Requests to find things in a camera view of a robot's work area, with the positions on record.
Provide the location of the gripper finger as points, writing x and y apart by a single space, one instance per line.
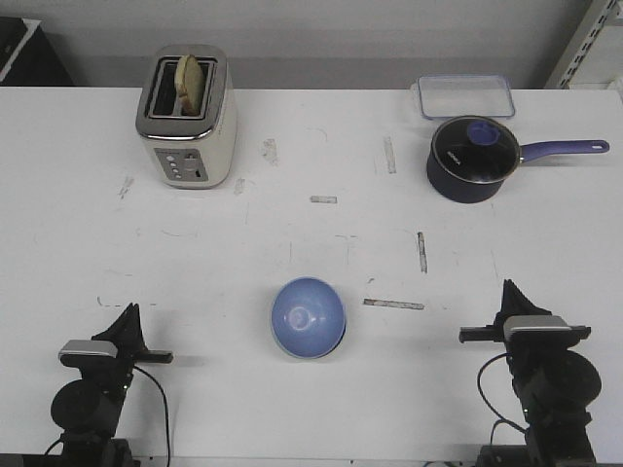
120 329
522 306
507 306
135 334

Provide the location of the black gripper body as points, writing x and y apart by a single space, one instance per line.
120 373
526 350

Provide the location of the blue bowl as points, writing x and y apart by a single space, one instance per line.
306 318

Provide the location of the green bowl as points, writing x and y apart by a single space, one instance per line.
343 330

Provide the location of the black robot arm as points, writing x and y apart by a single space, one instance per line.
88 409
554 384

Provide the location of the dark blue saucepan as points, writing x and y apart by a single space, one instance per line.
454 189

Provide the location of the glass pot lid blue knob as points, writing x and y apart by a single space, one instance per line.
476 149

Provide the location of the cream two-slot toaster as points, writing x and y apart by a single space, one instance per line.
190 152

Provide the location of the clear plastic food container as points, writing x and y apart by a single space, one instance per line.
441 97

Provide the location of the toast slice in toaster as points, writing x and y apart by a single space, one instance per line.
189 83

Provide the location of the black box in corner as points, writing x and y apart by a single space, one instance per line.
28 58

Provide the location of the white metal shelf upright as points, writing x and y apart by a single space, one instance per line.
592 59

